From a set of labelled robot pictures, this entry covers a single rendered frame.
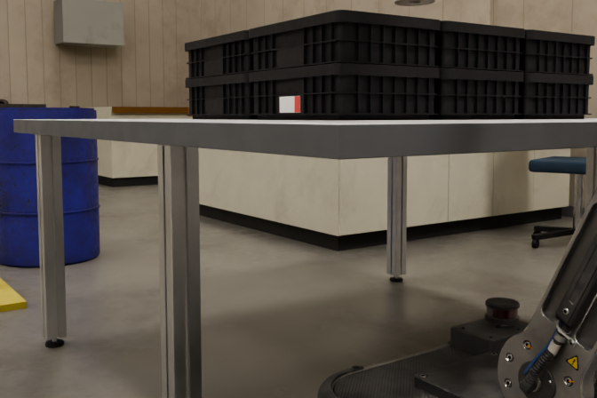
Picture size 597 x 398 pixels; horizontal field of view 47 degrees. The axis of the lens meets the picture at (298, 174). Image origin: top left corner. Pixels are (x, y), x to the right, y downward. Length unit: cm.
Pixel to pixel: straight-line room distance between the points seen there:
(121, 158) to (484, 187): 397
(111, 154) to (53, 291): 486
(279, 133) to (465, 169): 331
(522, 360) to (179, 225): 65
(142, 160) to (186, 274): 581
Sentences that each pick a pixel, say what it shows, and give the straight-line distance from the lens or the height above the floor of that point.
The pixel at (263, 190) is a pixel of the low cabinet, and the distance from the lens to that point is 411.
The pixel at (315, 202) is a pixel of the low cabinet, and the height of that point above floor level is 24.
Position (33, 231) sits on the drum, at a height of 17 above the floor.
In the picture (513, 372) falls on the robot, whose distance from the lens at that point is 108.
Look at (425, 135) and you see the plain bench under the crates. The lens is 86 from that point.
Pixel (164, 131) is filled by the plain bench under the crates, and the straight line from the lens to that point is 118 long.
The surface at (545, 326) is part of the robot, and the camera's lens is 102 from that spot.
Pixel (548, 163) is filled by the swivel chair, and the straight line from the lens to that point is 380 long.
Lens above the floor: 71
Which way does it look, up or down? 5 degrees down
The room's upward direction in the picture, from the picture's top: straight up
